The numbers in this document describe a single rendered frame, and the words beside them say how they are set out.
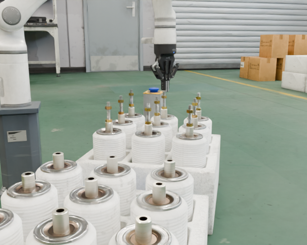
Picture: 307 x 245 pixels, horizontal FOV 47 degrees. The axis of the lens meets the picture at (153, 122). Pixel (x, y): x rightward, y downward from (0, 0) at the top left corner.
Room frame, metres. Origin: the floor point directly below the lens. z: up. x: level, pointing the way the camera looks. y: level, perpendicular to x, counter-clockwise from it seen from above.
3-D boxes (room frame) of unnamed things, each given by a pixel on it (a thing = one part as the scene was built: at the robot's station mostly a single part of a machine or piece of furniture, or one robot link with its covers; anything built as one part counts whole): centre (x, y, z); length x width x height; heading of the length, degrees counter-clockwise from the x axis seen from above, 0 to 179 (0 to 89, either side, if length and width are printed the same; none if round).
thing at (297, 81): (3.83, -1.69, 0.09); 0.39 x 0.39 x 0.18; 15
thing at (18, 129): (1.16, 0.46, 0.15); 0.15 x 0.15 x 0.30; 14
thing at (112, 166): (0.68, 0.08, 0.26); 0.02 x 0.02 x 0.03
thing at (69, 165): (0.70, 0.20, 0.25); 0.08 x 0.08 x 0.01
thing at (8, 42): (1.16, 0.46, 0.54); 0.09 x 0.09 x 0.17; 29
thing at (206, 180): (1.08, -0.01, 0.09); 0.39 x 0.39 x 0.18; 77
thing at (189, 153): (0.94, -0.10, 0.16); 0.10 x 0.10 x 0.18
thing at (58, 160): (0.70, 0.20, 0.26); 0.02 x 0.02 x 0.03
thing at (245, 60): (5.09, -1.44, 0.15); 0.30 x 0.24 x 0.30; 103
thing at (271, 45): (4.80, -1.61, 0.45); 0.30 x 0.24 x 0.30; 16
